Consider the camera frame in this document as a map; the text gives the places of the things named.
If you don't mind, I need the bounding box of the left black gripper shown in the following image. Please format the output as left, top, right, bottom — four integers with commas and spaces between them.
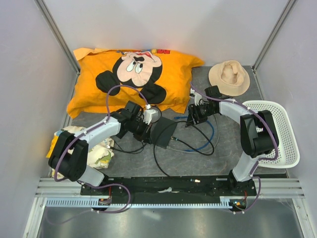
128, 119, 152, 144

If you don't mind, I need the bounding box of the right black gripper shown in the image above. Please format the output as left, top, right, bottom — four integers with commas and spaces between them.
185, 102, 216, 127

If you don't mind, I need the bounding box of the blue ethernet cable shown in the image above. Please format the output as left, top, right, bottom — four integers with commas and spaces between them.
174, 115, 216, 152

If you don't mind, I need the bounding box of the black network switch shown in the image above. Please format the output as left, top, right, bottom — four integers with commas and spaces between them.
151, 117, 177, 149

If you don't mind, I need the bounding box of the black cable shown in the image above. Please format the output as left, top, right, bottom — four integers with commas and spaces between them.
153, 123, 215, 183

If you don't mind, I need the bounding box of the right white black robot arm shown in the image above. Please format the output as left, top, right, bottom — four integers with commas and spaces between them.
186, 86, 279, 195

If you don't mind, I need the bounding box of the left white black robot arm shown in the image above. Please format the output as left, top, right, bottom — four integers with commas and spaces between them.
48, 101, 159, 195

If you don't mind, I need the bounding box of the orange Mickey Mouse pillow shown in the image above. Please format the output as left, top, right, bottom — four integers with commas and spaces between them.
67, 48, 204, 119

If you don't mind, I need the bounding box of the patterned cream yellow cloth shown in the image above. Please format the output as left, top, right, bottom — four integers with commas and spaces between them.
47, 126, 114, 181

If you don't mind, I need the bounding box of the beige bucket hat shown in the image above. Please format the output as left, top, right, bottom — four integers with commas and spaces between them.
208, 60, 250, 97

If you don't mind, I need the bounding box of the white perforated plastic basket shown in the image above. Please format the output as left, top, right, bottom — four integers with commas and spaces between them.
243, 100, 300, 169

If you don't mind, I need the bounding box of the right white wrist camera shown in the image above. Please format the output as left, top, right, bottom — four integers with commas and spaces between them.
189, 88, 203, 106

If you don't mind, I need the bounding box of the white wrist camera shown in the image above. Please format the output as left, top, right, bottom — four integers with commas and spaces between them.
189, 88, 203, 106
143, 109, 161, 124

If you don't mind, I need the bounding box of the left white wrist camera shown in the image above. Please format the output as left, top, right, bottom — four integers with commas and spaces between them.
143, 109, 161, 124

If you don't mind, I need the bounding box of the grey ethernet cable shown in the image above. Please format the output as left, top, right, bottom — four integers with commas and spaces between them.
167, 116, 221, 154

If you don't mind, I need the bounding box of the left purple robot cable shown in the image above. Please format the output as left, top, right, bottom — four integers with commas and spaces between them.
43, 84, 151, 225

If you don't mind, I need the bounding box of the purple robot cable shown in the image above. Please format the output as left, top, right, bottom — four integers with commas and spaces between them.
43, 84, 151, 225
189, 81, 279, 215

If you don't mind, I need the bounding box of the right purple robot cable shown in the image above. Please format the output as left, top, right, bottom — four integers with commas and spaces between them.
189, 81, 279, 215

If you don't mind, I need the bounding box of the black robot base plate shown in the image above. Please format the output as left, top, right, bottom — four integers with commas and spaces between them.
80, 175, 257, 203

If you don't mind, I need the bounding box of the grey slotted cable duct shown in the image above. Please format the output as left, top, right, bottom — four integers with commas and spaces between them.
46, 197, 247, 209

